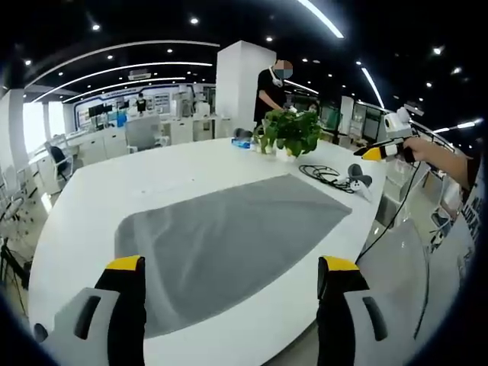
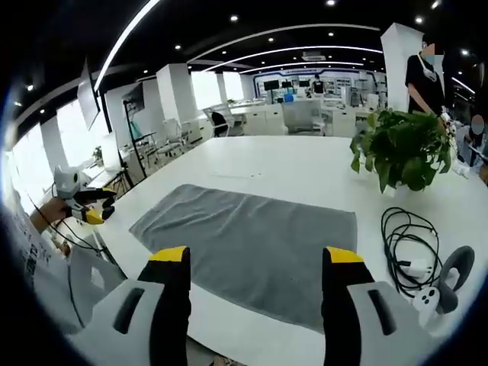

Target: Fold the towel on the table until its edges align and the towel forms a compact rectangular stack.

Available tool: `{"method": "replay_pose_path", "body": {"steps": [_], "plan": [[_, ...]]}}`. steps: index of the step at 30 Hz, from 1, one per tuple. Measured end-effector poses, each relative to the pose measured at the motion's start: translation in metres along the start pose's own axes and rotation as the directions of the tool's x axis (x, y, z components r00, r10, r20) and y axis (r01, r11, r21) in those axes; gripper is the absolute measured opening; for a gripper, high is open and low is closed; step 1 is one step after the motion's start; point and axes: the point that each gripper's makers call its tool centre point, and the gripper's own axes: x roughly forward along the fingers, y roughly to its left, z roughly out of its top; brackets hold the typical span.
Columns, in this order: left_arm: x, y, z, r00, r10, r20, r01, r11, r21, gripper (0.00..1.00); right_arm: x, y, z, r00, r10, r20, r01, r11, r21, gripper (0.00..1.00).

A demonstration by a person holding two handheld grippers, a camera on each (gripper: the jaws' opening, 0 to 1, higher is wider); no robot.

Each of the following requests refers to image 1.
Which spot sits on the grey towel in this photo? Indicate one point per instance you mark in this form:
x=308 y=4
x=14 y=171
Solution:
x=228 y=244

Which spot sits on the person's right hand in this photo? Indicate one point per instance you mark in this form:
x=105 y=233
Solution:
x=423 y=150

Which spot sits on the black office chair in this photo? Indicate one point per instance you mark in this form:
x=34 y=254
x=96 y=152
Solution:
x=59 y=160

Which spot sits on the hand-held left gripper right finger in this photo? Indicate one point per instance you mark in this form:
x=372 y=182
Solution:
x=343 y=309

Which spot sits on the white game controller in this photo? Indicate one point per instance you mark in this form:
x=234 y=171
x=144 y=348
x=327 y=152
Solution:
x=362 y=189

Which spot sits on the blue tissue pack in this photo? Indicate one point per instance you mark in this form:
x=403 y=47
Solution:
x=241 y=143

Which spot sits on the white pillar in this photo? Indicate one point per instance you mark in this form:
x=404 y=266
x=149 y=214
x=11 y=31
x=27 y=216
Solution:
x=244 y=84

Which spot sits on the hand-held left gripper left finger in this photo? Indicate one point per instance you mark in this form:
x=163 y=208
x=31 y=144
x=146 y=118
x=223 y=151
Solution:
x=110 y=305

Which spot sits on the dark round object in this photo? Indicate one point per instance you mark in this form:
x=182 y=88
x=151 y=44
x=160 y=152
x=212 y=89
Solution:
x=242 y=133

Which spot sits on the white table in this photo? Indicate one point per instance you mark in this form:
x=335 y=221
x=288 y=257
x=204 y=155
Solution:
x=160 y=179

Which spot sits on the transparent chair back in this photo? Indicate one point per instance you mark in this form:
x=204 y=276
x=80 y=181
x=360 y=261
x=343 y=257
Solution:
x=396 y=274

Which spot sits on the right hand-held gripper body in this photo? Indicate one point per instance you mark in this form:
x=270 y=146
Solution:
x=398 y=124

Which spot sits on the green potted plant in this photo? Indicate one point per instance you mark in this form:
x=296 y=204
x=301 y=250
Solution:
x=293 y=131

